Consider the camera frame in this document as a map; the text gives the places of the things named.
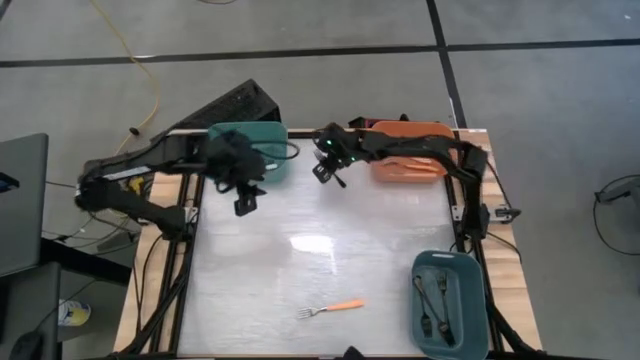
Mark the black fork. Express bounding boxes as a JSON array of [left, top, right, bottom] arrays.
[[412, 274, 457, 349], [418, 269, 450, 340], [313, 148, 348, 190]]

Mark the yellow cable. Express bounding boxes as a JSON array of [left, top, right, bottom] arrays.
[[88, 0, 161, 156]]

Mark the black computer mouse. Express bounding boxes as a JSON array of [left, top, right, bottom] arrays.
[[9, 330, 45, 360]]

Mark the black desk beam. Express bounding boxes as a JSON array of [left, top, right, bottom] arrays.
[[39, 238, 132, 287]]

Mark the grey desk panel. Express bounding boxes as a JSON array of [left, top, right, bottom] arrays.
[[0, 262, 62, 360]]

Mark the yellow white roll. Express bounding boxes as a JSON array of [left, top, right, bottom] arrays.
[[57, 298, 92, 329]]

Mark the black computer case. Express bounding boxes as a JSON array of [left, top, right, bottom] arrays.
[[172, 78, 282, 132]]

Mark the teal plastic bin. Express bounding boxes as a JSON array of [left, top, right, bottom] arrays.
[[207, 121, 290, 184]]

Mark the black electronic device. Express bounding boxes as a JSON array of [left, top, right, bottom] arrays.
[[348, 113, 410, 130]]

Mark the black cable loop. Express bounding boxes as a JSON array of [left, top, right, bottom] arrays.
[[592, 174, 640, 257]]

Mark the grey floor object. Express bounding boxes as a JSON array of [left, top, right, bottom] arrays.
[[594, 174, 640, 204]]

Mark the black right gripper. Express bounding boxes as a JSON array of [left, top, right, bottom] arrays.
[[313, 122, 364, 184]]

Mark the blue-grey plastic bin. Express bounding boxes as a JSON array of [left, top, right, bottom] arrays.
[[411, 249, 490, 359]]

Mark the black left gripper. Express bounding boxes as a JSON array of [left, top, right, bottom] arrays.
[[205, 128, 268, 218]]

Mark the orange plastic bin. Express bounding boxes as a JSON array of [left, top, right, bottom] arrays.
[[369, 120, 459, 184]]

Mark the grey laptop lid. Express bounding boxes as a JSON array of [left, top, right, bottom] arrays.
[[0, 133, 50, 279]]

